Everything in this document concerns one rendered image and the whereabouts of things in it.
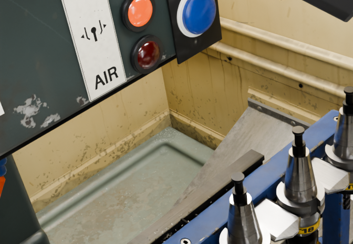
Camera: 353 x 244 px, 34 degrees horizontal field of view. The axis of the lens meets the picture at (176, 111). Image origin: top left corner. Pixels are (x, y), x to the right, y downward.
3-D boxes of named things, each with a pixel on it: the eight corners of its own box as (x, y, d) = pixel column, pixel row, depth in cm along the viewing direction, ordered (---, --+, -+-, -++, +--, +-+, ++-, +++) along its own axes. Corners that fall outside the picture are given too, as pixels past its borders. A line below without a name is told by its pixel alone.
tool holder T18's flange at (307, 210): (304, 183, 81) (303, 169, 80) (334, 206, 76) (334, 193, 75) (268, 202, 79) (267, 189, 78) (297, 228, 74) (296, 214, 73)
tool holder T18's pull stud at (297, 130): (300, 145, 74) (299, 123, 72) (308, 152, 72) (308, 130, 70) (289, 151, 73) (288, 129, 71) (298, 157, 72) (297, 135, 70)
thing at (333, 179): (357, 179, 79) (357, 174, 79) (334, 200, 76) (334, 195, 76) (315, 159, 84) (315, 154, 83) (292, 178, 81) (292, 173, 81)
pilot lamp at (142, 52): (165, 63, 39) (160, 34, 38) (141, 77, 38) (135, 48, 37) (159, 60, 40) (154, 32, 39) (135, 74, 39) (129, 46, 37)
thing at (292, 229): (308, 224, 74) (308, 220, 73) (282, 248, 71) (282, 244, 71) (266, 200, 78) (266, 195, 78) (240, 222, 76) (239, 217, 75)
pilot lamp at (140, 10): (157, 21, 38) (152, -11, 36) (132, 34, 37) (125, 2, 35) (152, 19, 38) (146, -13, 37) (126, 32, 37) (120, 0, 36)
